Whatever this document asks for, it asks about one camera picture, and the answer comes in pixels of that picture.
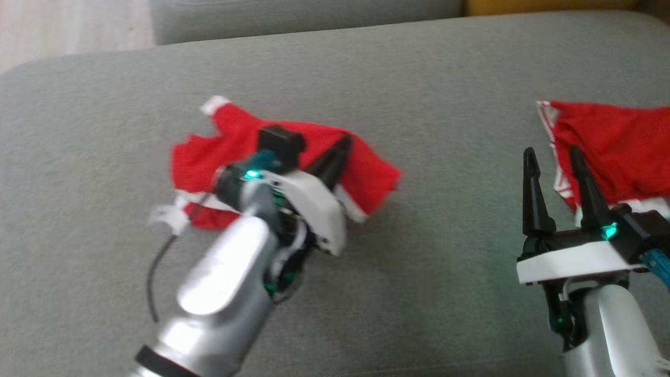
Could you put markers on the red jersey with black lettering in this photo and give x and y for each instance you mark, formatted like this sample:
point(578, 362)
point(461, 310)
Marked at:
point(628, 152)

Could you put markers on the dark grey sofa cushion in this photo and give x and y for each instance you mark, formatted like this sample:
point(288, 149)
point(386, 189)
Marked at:
point(654, 9)

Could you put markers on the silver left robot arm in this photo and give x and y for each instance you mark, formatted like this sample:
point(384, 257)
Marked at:
point(220, 293)

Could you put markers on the small grey sofa cushion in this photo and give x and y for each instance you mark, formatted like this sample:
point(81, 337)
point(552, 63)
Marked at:
point(303, 18)

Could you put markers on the red shorts with white trim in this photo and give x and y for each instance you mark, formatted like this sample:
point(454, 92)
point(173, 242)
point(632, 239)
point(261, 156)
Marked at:
point(235, 131)

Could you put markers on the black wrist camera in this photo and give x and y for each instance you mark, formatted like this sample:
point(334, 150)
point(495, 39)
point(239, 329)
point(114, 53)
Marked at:
point(646, 233)
point(280, 146)

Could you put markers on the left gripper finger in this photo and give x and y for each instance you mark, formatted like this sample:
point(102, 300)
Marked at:
point(332, 165)

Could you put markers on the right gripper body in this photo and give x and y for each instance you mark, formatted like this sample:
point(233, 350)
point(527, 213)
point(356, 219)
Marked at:
point(570, 262)

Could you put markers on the large grey sofa seat cushion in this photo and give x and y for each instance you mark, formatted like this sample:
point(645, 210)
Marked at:
point(419, 288)

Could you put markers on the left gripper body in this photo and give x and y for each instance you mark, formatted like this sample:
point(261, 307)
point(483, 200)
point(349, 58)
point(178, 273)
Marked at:
point(314, 209)

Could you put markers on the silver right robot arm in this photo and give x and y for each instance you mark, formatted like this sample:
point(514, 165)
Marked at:
point(612, 335)

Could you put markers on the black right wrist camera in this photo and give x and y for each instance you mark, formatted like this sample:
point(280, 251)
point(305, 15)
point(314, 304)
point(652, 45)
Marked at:
point(646, 233)

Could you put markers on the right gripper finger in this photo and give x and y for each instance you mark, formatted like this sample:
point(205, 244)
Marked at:
point(591, 209)
point(536, 209)

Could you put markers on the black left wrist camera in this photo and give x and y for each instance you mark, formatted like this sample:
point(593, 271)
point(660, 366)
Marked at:
point(280, 146)

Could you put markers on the yellow sofa cushion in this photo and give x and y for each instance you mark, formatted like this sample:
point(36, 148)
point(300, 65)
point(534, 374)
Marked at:
point(549, 5)

